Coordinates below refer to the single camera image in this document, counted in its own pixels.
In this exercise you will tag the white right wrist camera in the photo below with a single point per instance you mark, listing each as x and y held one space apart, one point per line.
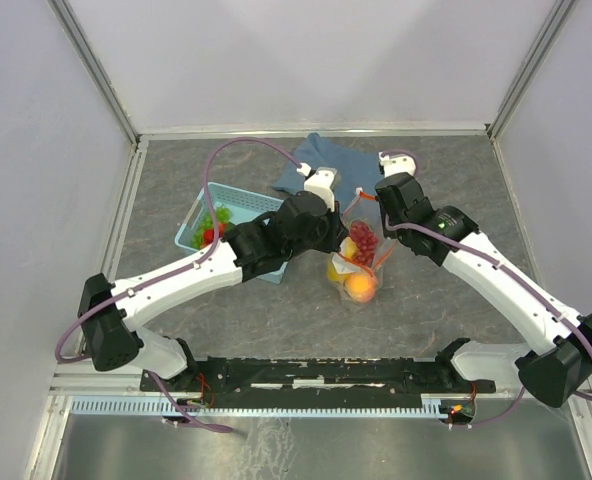
397 161

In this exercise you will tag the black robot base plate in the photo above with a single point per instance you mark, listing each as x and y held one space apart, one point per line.
246 383

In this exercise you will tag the aluminium frame post right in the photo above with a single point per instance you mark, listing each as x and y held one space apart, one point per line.
536 55

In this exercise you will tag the yellow toy pear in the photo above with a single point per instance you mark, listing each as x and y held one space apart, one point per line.
347 248

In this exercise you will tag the clear zip bag orange zipper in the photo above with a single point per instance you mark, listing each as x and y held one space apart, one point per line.
363 207

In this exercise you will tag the light blue plastic basket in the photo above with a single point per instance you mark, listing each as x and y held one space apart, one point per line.
244 205

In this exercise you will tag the blue folded cloth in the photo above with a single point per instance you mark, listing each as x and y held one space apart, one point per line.
356 169

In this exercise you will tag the aluminium frame post left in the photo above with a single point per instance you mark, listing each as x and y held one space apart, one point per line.
65 14

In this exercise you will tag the aluminium frame post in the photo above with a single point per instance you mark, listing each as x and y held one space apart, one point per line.
65 14
536 55

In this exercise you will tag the red toy strawberry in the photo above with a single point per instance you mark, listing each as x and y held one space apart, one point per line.
210 235

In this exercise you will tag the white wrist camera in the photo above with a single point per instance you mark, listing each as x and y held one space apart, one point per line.
320 181
397 161

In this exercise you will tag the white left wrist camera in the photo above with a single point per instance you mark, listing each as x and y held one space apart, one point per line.
320 181

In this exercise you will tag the orange-red toy peach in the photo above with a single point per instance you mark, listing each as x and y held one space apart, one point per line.
360 287

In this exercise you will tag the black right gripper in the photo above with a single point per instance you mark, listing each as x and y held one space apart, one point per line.
383 217

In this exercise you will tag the yellow toy starfruit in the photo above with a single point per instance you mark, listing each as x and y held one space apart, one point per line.
333 275

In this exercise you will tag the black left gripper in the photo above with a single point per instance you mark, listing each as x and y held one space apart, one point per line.
337 231

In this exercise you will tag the green toy grapes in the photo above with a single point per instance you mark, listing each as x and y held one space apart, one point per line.
223 216

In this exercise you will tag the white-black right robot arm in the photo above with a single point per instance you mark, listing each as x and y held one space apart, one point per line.
558 356

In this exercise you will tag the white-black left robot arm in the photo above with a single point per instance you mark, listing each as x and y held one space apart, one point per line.
114 315

